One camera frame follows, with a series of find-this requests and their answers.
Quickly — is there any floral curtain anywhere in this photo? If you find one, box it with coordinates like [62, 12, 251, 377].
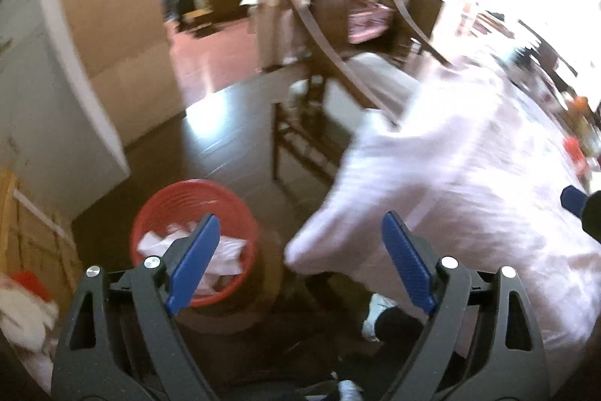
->
[251, 0, 311, 73]

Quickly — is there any cardboard box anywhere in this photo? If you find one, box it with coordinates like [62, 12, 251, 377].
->
[0, 166, 83, 289]

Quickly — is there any grey metal cabinet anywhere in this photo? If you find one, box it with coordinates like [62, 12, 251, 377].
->
[0, 0, 131, 223]

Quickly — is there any white shoe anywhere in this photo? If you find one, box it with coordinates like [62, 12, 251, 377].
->
[361, 293, 400, 342]
[335, 380, 364, 401]

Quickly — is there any dark round stool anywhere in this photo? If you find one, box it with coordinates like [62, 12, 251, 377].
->
[178, 227, 287, 331]

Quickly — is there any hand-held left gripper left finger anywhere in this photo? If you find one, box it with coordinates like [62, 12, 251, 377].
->
[51, 213, 221, 401]

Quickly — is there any floral white tablecloth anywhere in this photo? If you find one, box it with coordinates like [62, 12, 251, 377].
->
[284, 53, 601, 364]

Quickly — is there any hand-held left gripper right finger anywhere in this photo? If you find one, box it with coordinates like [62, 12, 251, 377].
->
[381, 210, 551, 401]

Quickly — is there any red and white cloth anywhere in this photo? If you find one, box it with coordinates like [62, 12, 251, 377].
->
[0, 269, 59, 387]

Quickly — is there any red plastic basket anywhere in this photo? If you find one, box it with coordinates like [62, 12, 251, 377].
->
[130, 179, 260, 308]

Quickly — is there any grey chair cushion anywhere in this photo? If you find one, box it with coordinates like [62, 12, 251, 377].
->
[343, 52, 423, 120]

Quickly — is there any wooden chair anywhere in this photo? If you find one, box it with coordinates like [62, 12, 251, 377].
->
[263, 0, 454, 200]

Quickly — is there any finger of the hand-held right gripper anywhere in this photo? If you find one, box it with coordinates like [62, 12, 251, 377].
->
[560, 185, 589, 214]
[580, 191, 601, 244]

